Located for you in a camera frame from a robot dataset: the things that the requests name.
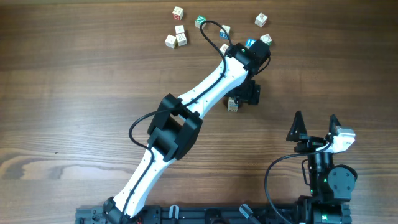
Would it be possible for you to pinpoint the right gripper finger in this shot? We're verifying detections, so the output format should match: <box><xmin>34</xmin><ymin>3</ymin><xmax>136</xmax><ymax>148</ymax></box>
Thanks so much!
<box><xmin>286</xmin><ymin>111</ymin><xmax>308</xmax><ymax>142</ymax></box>
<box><xmin>329</xmin><ymin>114</ymin><xmax>340</xmax><ymax>134</ymax></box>

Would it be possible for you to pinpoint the wooden base block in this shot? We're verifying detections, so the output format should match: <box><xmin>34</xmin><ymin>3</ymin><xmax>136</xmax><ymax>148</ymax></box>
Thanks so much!
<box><xmin>228</xmin><ymin>105</ymin><xmax>238</xmax><ymax>112</ymax></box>

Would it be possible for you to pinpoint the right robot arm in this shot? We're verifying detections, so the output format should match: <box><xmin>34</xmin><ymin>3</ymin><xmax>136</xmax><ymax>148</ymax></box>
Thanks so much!
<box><xmin>286</xmin><ymin>111</ymin><xmax>358</xmax><ymax>224</ymax></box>

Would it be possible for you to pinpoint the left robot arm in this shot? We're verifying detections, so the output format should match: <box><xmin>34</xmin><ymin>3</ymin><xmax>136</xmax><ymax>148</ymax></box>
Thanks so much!
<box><xmin>103</xmin><ymin>40</ymin><xmax>271</xmax><ymax>223</ymax></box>

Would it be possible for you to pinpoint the blue L block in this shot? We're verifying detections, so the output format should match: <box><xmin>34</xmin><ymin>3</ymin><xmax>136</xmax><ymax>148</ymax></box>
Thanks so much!
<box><xmin>245</xmin><ymin>39</ymin><xmax>257</xmax><ymax>49</ymax></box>

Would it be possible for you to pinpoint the green-sided block right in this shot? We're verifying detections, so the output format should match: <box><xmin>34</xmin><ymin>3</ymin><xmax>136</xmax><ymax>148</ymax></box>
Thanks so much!
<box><xmin>260</xmin><ymin>34</ymin><xmax>273</xmax><ymax>46</ymax></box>

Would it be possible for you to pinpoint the wooden picture block centre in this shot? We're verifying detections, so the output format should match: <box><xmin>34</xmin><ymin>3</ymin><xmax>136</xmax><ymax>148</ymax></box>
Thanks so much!
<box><xmin>220</xmin><ymin>44</ymin><xmax>229</xmax><ymax>55</ymax></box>

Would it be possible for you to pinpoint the wooden picture block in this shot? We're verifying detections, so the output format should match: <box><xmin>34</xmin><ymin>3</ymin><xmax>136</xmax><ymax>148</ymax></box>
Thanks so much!
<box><xmin>255</xmin><ymin>12</ymin><xmax>268</xmax><ymax>27</ymax></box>
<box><xmin>220</xmin><ymin>44</ymin><xmax>229</xmax><ymax>55</ymax></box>

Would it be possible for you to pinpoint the blue H block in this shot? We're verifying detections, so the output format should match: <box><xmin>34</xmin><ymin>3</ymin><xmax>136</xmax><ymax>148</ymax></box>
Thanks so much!
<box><xmin>220</xmin><ymin>25</ymin><xmax>230</xmax><ymax>39</ymax></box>

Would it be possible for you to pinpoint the wooden picture block top right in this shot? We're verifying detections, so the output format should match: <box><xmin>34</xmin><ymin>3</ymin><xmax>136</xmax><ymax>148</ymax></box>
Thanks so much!
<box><xmin>255</xmin><ymin>12</ymin><xmax>268</xmax><ymax>27</ymax></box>

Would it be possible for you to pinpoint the green N block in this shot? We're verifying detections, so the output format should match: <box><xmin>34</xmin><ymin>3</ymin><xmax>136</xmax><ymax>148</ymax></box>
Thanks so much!
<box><xmin>195</xmin><ymin>15</ymin><xmax>206</xmax><ymax>28</ymax></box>

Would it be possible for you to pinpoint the red-edged block left cluster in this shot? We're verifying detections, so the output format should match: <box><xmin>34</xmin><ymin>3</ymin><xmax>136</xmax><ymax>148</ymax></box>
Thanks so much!
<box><xmin>175</xmin><ymin>25</ymin><xmax>185</xmax><ymax>34</ymax></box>

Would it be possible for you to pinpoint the plain wooden block far left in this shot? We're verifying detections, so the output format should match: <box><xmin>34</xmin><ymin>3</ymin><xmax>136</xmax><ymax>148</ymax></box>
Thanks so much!
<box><xmin>165</xmin><ymin>35</ymin><xmax>177</xmax><ymax>49</ymax></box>

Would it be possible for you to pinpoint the red-sided block top left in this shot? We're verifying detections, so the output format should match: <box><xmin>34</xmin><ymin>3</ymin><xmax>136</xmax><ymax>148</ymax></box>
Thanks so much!
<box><xmin>172</xmin><ymin>6</ymin><xmax>184</xmax><ymax>21</ymax></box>

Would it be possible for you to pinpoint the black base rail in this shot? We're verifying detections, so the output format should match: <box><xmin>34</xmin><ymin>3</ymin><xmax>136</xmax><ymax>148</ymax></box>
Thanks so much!
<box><xmin>75</xmin><ymin>205</ymin><xmax>294</xmax><ymax>224</ymax></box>

